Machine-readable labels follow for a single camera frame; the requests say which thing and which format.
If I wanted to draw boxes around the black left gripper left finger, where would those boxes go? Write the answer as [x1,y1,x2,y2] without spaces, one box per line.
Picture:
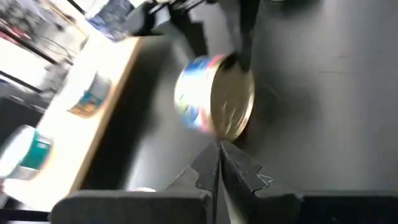
[49,141,221,224]

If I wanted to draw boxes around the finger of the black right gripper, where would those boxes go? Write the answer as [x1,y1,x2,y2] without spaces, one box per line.
[239,0,261,73]
[217,0,242,68]

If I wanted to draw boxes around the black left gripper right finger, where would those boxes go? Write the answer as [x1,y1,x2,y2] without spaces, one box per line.
[220,141,398,224]

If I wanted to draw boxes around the silver can dark blue label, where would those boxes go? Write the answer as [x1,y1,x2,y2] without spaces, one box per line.
[85,17,130,43]

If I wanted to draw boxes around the gold lid seafood can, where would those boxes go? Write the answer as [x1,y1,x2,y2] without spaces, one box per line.
[173,53,256,142]

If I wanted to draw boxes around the teal label seafood can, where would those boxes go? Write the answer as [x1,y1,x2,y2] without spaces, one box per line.
[0,124,53,181]
[67,70,113,119]

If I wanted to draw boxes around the light wooden shelf board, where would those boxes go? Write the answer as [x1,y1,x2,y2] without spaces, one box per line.
[0,34,144,212]

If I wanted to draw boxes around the black table mat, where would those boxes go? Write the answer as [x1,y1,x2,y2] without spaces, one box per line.
[80,0,398,224]

